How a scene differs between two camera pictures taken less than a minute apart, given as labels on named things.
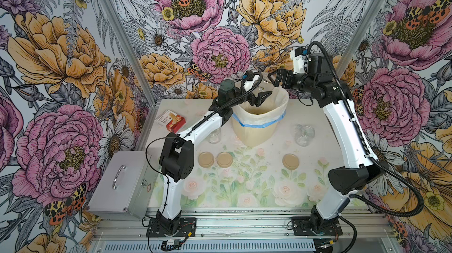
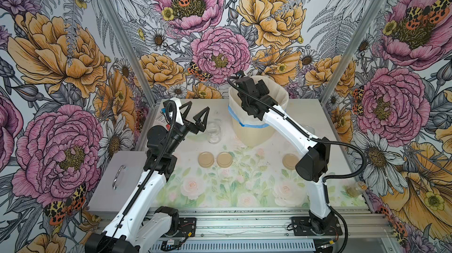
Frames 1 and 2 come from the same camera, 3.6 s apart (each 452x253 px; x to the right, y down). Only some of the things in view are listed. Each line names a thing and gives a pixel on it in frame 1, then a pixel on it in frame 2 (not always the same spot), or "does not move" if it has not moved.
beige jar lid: x=224 y=159 does not move
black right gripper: x=280 y=73 to x=262 y=87
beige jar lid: x=206 y=159 does not move
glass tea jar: x=215 y=136 does not move
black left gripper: x=260 y=99 to x=200 y=125
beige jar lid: x=291 y=161 does not move
